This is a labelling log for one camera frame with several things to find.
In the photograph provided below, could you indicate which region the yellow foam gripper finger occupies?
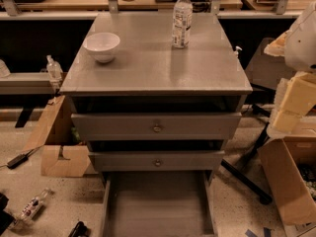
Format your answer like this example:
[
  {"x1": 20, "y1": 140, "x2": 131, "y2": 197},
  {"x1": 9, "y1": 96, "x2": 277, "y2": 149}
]
[{"x1": 271, "y1": 72, "x2": 316, "y2": 133}]

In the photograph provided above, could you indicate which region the grey bottom drawer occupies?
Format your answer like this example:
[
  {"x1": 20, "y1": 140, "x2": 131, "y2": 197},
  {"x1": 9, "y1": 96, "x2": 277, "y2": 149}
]
[{"x1": 100, "y1": 171, "x2": 218, "y2": 237}]

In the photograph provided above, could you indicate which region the grey drawer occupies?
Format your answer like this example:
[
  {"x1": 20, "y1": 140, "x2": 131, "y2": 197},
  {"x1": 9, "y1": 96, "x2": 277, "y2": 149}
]
[
  {"x1": 89, "y1": 150, "x2": 224, "y2": 172},
  {"x1": 71, "y1": 113, "x2": 241, "y2": 141},
  {"x1": 100, "y1": 171, "x2": 218, "y2": 237}
]

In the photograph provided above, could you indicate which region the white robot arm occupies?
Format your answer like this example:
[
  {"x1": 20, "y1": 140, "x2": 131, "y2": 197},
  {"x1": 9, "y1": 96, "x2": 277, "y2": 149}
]
[{"x1": 265, "y1": 2, "x2": 316, "y2": 138}]

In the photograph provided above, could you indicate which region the grey top drawer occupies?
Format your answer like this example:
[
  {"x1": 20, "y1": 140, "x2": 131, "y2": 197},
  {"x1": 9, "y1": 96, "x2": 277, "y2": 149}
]
[{"x1": 71, "y1": 113, "x2": 241, "y2": 141}]

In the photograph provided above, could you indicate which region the grey wooden drawer cabinet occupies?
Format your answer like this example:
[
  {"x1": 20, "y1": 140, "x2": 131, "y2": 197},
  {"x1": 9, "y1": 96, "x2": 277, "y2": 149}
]
[{"x1": 59, "y1": 11, "x2": 254, "y2": 237}]

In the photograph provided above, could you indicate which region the grey middle drawer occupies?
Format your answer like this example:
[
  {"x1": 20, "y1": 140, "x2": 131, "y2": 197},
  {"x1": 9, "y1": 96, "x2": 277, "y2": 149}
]
[{"x1": 89, "y1": 150, "x2": 224, "y2": 172}]

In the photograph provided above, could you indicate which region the black folding side table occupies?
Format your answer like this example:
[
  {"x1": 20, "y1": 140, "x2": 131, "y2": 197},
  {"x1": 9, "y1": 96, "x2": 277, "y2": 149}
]
[{"x1": 221, "y1": 38, "x2": 294, "y2": 204}]

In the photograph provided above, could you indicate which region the cardboard box at right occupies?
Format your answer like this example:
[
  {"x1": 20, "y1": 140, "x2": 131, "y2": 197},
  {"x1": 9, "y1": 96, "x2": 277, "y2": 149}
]
[{"x1": 258, "y1": 122, "x2": 316, "y2": 225}]

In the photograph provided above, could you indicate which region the cardboard box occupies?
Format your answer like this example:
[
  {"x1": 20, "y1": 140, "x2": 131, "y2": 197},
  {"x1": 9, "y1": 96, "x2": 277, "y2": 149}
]
[
  {"x1": 258, "y1": 122, "x2": 316, "y2": 225},
  {"x1": 24, "y1": 96, "x2": 95, "y2": 178}
]

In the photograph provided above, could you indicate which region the small pump dispenser bottle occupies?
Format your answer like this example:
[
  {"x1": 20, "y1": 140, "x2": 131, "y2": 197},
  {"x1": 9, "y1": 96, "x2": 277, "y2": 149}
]
[{"x1": 234, "y1": 45, "x2": 243, "y2": 58}]

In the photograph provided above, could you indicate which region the clear plastic water bottle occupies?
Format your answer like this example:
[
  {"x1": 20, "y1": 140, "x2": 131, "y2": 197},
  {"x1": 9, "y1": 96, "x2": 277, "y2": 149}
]
[{"x1": 172, "y1": 0, "x2": 193, "y2": 48}]

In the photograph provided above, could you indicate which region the white ceramic bowl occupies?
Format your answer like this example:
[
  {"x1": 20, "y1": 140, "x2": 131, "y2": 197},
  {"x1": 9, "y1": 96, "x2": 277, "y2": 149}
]
[{"x1": 83, "y1": 33, "x2": 120, "y2": 63}]

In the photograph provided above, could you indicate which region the clear bottle on bench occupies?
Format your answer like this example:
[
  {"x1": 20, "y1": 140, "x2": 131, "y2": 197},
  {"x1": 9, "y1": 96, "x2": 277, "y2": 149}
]
[{"x1": 46, "y1": 55, "x2": 62, "y2": 81}]

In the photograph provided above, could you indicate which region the cardboard box at left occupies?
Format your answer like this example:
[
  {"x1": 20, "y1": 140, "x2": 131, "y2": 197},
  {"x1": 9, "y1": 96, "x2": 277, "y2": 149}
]
[{"x1": 24, "y1": 96, "x2": 95, "y2": 178}]

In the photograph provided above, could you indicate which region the black object on floor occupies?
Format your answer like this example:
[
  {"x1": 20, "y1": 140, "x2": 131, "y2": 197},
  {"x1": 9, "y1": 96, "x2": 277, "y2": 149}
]
[{"x1": 68, "y1": 221, "x2": 88, "y2": 237}]

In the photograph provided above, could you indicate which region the grey low bench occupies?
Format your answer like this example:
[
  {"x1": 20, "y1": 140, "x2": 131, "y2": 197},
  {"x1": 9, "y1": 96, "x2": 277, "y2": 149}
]
[{"x1": 0, "y1": 72, "x2": 55, "y2": 128}]

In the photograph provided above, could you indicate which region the plastic bottle on floor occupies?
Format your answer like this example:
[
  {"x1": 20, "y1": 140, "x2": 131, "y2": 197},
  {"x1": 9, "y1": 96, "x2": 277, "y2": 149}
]
[{"x1": 13, "y1": 188, "x2": 53, "y2": 229}]

